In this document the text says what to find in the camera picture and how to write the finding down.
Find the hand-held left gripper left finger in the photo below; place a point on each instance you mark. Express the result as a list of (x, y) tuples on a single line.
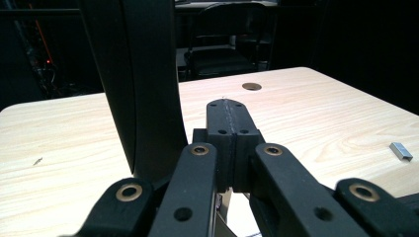
[(220, 138)]

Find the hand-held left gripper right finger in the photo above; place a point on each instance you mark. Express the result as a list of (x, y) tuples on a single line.
[(243, 141)]

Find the black stapler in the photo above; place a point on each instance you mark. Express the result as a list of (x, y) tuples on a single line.
[(145, 82)]

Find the silver staple strip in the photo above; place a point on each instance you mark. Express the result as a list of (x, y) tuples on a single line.
[(401, 151)]

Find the round table grommet hole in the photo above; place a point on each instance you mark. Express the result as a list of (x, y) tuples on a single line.
[(252, 86)]

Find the black chair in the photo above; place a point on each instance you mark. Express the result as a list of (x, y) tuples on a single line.
[(224, 59)]

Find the white standing desk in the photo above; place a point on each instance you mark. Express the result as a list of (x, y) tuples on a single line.
[(197, 4)]

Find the dark equipment with red light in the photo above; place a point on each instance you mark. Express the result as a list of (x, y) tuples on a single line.
[(47, 61)]

